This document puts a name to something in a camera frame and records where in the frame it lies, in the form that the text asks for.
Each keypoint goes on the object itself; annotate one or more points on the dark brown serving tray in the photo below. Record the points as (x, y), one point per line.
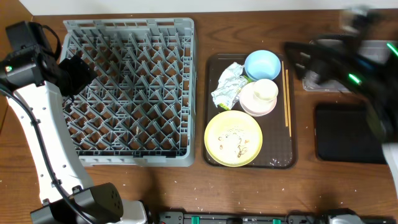
(279, 150)

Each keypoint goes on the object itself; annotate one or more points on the right wooden chopstick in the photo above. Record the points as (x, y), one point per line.
(288, 102)

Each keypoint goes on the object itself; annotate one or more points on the black waste bin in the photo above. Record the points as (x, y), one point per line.
(342, 134)

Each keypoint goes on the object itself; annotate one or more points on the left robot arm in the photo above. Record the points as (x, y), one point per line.
(35, 82)

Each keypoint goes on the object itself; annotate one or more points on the clear plastic waste bin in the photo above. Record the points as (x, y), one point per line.
(376, 50)

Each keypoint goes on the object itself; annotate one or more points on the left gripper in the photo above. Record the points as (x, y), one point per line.
(76, 74)

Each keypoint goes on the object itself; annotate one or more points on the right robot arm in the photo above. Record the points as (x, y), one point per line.
(380, 90)

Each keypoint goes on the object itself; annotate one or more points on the pink plate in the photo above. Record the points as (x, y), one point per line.
(251, 105)

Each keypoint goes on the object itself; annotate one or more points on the wooden chopstick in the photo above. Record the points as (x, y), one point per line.
(288, 102)
(284, 95)

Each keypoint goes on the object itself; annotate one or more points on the grey plastic dish rack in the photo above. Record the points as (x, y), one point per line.
(140, 109)

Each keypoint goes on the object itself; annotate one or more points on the light blue bowl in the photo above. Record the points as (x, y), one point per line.
(262, 64)

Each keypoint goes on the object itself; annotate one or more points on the foil snack wrapper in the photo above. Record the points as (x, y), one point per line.
(230, 84)

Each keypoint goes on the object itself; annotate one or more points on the cream white cup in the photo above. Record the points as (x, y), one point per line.
(265, 90)

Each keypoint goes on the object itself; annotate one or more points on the left wooden chopstick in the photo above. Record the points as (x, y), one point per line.
(284, 95)

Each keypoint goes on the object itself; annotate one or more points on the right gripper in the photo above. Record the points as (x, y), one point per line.
(315, 66)

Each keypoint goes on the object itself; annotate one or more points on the yellow plate with crumbs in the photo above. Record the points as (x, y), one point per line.
(233, 138)

